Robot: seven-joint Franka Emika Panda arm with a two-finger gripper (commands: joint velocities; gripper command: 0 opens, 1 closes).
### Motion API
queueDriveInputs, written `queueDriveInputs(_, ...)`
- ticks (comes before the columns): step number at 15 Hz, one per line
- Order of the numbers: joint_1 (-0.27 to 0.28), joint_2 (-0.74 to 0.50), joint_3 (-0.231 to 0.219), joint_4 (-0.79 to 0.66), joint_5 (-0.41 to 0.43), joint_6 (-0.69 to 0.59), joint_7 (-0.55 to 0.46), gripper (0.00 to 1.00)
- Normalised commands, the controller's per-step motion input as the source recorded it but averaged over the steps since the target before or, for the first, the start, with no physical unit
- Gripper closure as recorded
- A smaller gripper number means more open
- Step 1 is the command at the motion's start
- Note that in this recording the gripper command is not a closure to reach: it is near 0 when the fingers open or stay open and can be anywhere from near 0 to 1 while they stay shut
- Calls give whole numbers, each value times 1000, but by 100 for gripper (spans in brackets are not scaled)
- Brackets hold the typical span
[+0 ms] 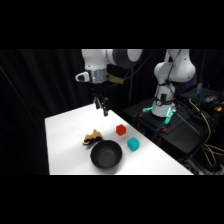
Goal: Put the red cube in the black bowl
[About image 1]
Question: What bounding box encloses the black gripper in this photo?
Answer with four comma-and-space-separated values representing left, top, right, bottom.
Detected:
88, 81, 110, 117

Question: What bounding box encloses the red cube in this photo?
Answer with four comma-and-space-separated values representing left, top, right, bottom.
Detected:
115, 124, 127, 137

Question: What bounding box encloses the teal cube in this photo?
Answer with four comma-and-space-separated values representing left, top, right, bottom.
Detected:
126, 136, 141, 152

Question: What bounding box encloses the black bowl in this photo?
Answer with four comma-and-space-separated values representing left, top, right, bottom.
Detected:
90, 139, 124, 172

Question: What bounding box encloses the brown yellow plush toy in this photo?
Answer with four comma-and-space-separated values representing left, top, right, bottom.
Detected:
82, 128, 104, 146

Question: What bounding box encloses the black curtain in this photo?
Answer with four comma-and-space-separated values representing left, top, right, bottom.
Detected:
0, 49, 94, 176

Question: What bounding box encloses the black robot stand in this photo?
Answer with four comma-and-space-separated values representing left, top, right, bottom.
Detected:
123, 97, 216, 159

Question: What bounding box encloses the black electronics box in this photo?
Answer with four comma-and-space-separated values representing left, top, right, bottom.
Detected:
178, 83, 224, 113

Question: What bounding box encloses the tan camera mount plate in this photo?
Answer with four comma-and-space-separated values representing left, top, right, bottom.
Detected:
106, 74, 125, 85

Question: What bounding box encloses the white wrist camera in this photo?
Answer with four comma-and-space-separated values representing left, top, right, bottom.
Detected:
75, 72, 90, 83

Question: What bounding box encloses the yellow cable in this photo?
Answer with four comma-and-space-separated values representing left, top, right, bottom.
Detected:
187, 98, 224, 168

